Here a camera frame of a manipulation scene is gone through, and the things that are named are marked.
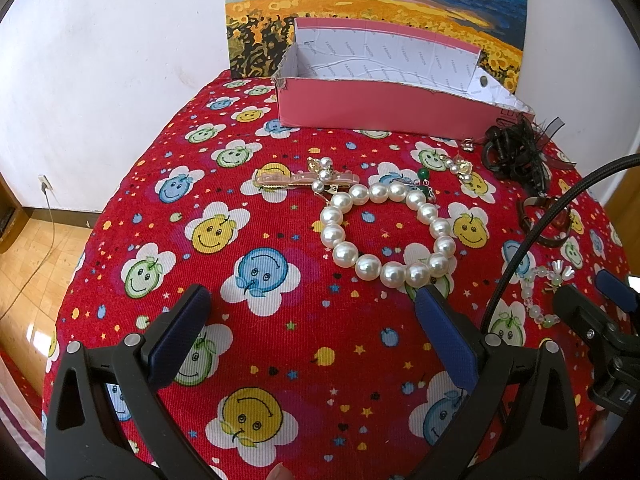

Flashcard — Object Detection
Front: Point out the pale green bead bracelet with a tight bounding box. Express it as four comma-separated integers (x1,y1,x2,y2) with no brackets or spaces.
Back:
519,259,576,330

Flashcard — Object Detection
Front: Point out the white pearl bracelet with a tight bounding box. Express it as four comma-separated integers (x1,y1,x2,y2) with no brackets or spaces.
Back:
318,181,458,290

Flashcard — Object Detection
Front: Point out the black hair claw with mesh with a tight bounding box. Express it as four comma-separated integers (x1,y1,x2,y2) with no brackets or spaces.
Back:
482,115,576,196

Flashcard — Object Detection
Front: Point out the gold pearl earring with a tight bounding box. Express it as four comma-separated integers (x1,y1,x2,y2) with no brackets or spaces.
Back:
439,154,473,184

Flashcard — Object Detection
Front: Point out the green bead earring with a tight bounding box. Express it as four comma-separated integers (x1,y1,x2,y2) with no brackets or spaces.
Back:
393,167,436,203

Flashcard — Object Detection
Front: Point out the small silver gold earring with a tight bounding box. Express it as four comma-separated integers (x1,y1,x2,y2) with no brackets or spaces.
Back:
460,139,475,152

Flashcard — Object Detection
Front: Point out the gold pearl brooch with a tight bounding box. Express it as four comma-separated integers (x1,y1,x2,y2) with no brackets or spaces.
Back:
307,156,334,194

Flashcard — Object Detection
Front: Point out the pink hair clip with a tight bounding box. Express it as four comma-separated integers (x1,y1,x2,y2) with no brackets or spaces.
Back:
254,170,360,192

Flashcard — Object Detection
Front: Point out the right hand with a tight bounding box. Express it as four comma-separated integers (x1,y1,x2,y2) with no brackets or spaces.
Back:
579,410,623,470

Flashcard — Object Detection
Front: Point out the left hand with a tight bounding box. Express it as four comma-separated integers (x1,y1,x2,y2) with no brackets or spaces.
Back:
266,463,294,480

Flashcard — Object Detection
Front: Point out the red smiley flower tablecloth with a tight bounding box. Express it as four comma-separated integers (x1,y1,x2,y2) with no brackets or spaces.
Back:
44,74,638,479

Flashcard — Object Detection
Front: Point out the sunflower field painting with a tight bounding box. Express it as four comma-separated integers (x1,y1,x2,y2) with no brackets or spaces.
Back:
226,0,527,91

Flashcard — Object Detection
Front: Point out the pink cardboard box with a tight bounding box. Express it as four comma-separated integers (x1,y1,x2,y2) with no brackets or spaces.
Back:
271,18,535,141

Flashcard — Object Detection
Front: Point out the black cable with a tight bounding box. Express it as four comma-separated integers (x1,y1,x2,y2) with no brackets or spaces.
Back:
478,153,640,334

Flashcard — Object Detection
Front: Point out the white wall cable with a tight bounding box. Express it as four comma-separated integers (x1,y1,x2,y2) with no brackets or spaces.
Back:
0,173,58,321

